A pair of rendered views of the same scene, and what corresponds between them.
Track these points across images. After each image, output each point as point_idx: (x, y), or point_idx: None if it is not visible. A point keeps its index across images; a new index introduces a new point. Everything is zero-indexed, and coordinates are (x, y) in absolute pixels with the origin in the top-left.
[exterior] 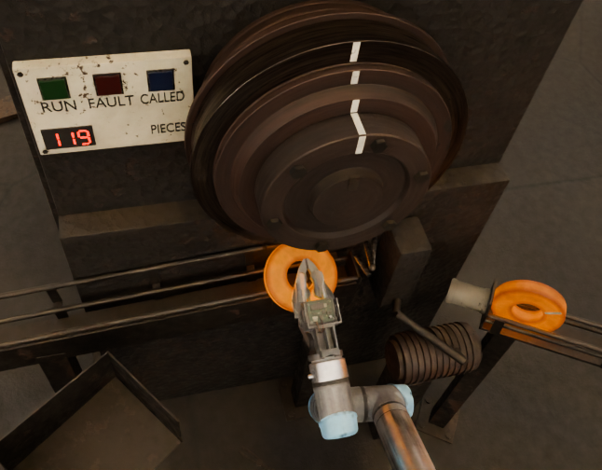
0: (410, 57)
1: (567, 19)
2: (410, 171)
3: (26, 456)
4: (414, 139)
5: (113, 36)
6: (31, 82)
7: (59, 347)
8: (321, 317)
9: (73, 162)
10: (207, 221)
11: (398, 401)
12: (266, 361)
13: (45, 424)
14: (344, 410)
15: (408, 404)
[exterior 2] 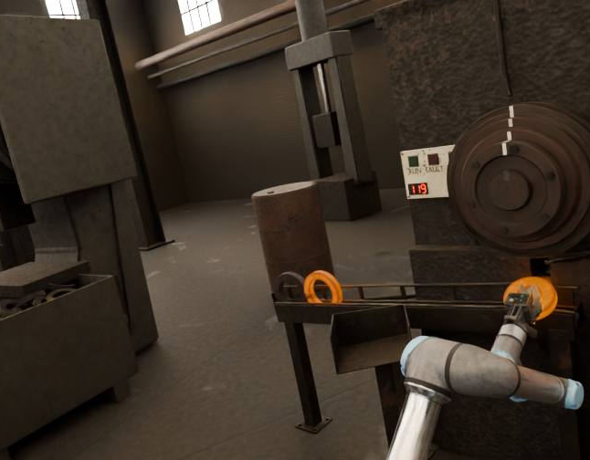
0: (542, 112)
1: None
2: (542, 171)
3: (349, 345)
4: (540, 150)
5: (437, 138)
6: (405, 158)
7: None
8: (515, 299)
9: (422, 209)
10: (479, 252)
11: (559, 378)
12: (548, 445)
13: (362, 329)
14: (502, 350)
15: (570, 387)
